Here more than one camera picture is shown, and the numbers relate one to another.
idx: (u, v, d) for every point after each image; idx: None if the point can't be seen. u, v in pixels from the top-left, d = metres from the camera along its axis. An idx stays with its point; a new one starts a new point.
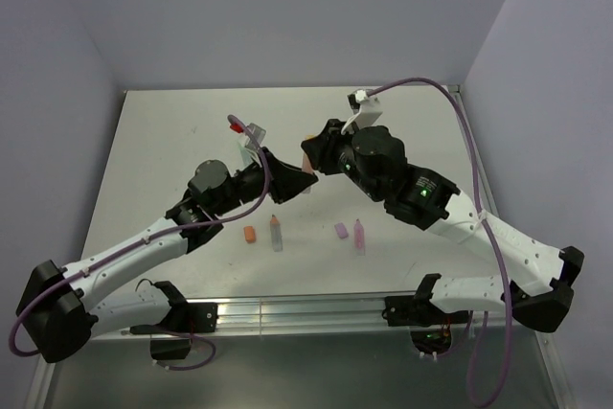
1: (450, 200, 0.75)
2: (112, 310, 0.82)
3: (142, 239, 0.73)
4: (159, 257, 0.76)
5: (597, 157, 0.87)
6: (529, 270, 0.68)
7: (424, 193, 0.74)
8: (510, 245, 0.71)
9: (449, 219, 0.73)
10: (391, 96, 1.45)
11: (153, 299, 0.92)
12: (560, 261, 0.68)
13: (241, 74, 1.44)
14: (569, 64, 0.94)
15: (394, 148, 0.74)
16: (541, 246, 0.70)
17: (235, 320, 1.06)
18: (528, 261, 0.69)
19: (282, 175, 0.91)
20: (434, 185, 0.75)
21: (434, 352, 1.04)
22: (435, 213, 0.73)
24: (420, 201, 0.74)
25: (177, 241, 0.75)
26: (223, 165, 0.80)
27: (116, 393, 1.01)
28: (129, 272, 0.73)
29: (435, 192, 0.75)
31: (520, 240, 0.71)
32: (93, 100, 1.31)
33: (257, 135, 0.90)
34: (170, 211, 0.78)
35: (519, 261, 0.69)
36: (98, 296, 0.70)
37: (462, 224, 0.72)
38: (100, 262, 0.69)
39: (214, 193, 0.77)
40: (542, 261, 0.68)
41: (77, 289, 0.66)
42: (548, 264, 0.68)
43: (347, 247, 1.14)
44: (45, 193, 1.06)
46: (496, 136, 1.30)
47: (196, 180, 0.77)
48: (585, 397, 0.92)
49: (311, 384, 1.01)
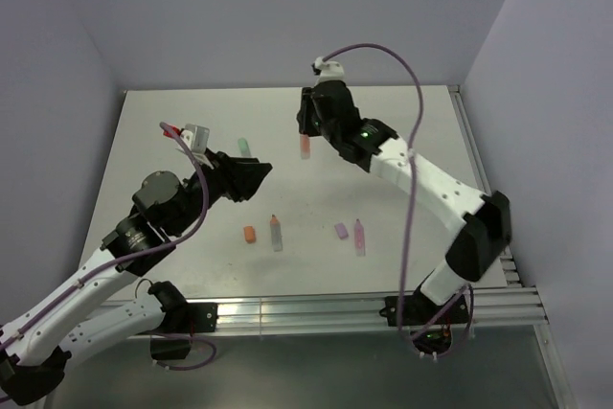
1: (388, 144, 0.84)
2: (90, 339, 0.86)
3: (74, 286, 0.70)
4: (105, 293, 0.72)
5: (597, 156, 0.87)
6: (446, 205, 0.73)
7: (365, 135, 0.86)
8: (431, 183, 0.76)
9: (381, 157, 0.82)
10: (391, 97, 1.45)
11: (144, 310, 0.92)
12: (481, 201, 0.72)
13: (241, 75, 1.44)
14: (567, 63, 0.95)
15: (341, 94, 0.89)
16: (465, 187, 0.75)
17: (237, 320, 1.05)
18: (445, 196, 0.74)
19: (235, 169, 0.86)
20: (376, 130, 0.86)
21: (434, 352, 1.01)
22: (376, 147, 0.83)
24: (360, 141, 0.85)
25: (114, 279, 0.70)
26: (170, 176, 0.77)
27: (116, 393, 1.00)
28: (71, 320, 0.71)
29: (377, 135, 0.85)
31: (442, 180, 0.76)
32: (94, 100, 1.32)
33: (199, 136, 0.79)
34: (104, 239, 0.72)
35: (439, 197, 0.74)
36: (46, 347, 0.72)
37: (390, 162, 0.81)
38: (32, 321, 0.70)
39: (161, 207, 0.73)
40: (460, 197, 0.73)
41: (11, 354, 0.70)
42: (465, 200, 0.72)
43: (347, 247, 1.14)
44: (46, 193, 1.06)
46: (496, 135, 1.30)
47: (141, 194, 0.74)
48: (585, 397, 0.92)
49: (311, 385, 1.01)
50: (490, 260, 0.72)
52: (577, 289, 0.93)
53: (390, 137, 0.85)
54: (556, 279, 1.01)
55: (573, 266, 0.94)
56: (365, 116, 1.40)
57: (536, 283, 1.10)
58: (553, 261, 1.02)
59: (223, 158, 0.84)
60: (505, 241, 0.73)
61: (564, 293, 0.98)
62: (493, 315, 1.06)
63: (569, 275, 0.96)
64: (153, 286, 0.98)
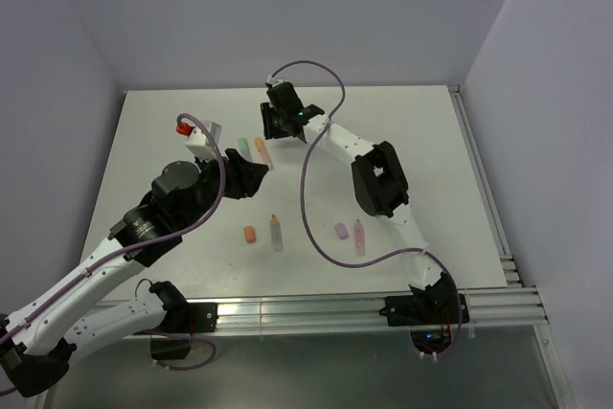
1: (317, 118, 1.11)
2: (94, 333, 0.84)
3: (82, 275, 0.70)
4: (112, 284, 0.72)
5: (598, 157, 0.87)
6: (348, 152, 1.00)
7: (301, 114, 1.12)
8: (338, 139, 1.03)
9: (309, 127, 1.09)
10: (390, 97, 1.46)
11: (146, 307, 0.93)
12: (371, 148, 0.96)
13: (241, 75, 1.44)
14: (567, 64, 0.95)
15: (288, 87, 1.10)
16: (362, 141, 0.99)
17: (237, 320, 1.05)
18: (346, 147, 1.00)
19: (242, 165, 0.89)
20: (308, 110, 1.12)
21: (434, 352, 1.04)
22: (307, 122, 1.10)
24: (298, 118, 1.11)
25: (122, 267, 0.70)
26: (188, 168, 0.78)
27: (115, 393, 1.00)
28: (79, 308, 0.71)
29: (309, 112, 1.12)
31: (347, 136, 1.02)
32: (94, 100, 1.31)
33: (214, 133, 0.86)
34: (112, 230, 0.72)
35: (342, 147, 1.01)
36: (52, 337, 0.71)
37: (315, 129, 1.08)
38: (39, 310, 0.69)
39: (180, 194, 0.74)
40: (355, 147, 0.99)
41: (18, 344, 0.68)
42: (358, 148, 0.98)
43: (347, 246, 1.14)
44: (46, 193, 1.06)
46: (496, 135, 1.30)
47: (162, 182, 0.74)
48: (585, 397, 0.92)
49: (311, 386, 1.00)
50: (386, 193, 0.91)
52: (577, 289, 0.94)
53: (319, 113, 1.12)
54: (555, 280, 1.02)
55: (572, 266, 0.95)
56: (364, 116, 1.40)
57: (536, 283, 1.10)
58: (552, 261, 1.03)
59: (234, 154, 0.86)
60: (400, 182, 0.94)
61: (564, 293, 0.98)
62: (491, 315, 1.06)
63: (569, 275, 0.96)
64: (154, 286, 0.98)
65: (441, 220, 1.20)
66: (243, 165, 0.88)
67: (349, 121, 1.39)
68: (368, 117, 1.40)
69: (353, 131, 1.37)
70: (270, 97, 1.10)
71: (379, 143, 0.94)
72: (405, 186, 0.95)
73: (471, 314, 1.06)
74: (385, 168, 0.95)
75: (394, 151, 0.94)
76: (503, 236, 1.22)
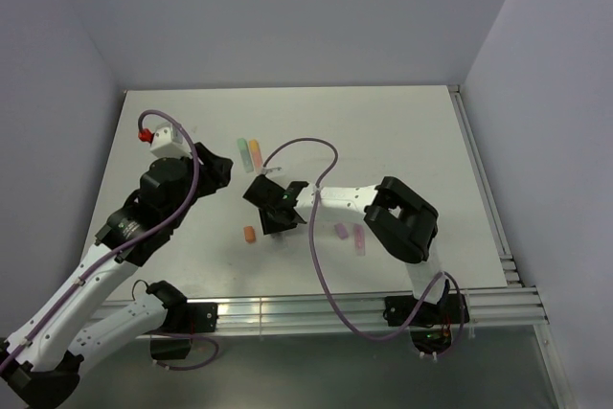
1: (303, 193, 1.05)
2: (100, 341, 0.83)
3: (76, 284, 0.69)
4: (108, 288, 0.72)
5: (599, 157, 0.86)
6: (351, 210, 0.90)
7: (287, 196, 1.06)
8: (336, 198, 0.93)
9: (300, 206, 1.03)
10: (390, 96, 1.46)
11: (147, 308, 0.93)
12: (375, 192, 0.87)
13: (241, 75, 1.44)
14: (566, 66, 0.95)
15: (262, 180, 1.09)
16: (362, 189, 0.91)
17: (236, 320, 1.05)
18: (349, 203, 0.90)
19: (214, 156, 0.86)
20: (292, 189, 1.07)
21: (434, 352, 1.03)
22: (297, 199, 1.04)
24: (286, 202, 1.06)
25: (114, 269, 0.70)
26: (170, 162, 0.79)
27: (116, 393, 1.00)
28: (79, 319, 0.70)
29: (294, 191, 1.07)
31: (344, 193, 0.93)
32: (93, 100, 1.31)
33: (177, 134, 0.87)
34: (99, 235, 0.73)
35: (344, 207, 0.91)
36: (56, 352, 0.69)
37: (307, 203, 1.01)
38: (38, 327, 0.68)
39: (169, 188, 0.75)
40: (359, 198, 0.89)
41: (24, 363, 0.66)
42: (362, 198, 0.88)
43: (347, 246, 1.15)
44: (46, 192, 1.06)
46: (496, 135, 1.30)
47: (148, 176, 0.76)
48: (585, 397, 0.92)
49: (312, 384, 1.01)
50: (420, 231, 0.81)
52: (578, 291, 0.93)
53: (304, 186, 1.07)
54: (555, 280, 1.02)
55: (573, 266, 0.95)
56: (364, 116, 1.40)
57: (536, 283, 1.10)
58: (552, 261, 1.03)
59: (202, 146, 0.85)
60: (427, 211, 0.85)
61: (564, 293, 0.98)
62: (491, 315, 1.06)
63: (570, 277, 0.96)
64: (151, 286, 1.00)
65: (441, 220, 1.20)
66: (214, 156, 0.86)
67: (349, 121, 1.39)
68: (368, 117, 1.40)
69: (353, 131, 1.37)
70: (252, 196, 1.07)
71: (380, 182, 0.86)
72: (436, 215, 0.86)
73: (471, 314, 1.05)
74: (401, 204, 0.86)
75: (399, 183, 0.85)
76: (503, 236, 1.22)
